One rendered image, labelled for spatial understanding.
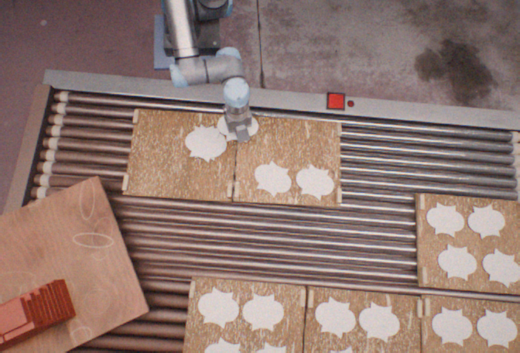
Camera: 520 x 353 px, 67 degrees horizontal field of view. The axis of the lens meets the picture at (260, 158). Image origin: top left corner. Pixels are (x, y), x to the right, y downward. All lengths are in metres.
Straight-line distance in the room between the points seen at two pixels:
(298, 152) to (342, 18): 1.66
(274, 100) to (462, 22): 2.01
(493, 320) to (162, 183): 1.31
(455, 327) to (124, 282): 1.16
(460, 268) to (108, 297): 1.25
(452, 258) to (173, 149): 1.13
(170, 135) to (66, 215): 0.47
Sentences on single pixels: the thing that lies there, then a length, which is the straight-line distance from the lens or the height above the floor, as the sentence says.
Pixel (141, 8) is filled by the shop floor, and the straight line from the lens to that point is 3.08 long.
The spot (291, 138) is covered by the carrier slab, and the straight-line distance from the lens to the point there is 1.58.
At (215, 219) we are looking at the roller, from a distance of 1.52.
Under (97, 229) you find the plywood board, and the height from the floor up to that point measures 1.04.
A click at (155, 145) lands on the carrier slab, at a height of 0.94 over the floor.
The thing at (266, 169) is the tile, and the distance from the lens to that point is 1.53.
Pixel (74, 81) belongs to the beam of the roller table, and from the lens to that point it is 1.82.
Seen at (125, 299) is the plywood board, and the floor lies 1.04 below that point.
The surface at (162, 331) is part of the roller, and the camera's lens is 1.54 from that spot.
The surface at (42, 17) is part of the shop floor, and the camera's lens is 3.26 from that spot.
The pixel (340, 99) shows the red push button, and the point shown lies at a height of 0.93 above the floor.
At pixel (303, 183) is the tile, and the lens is 1.53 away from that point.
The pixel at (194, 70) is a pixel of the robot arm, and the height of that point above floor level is 1.36.
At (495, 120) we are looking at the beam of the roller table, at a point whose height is 0.92.
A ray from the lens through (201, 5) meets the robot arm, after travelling 1.60.
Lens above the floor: 2.42
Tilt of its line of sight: 74 degrees down
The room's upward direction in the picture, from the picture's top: 9 degrees clockwise
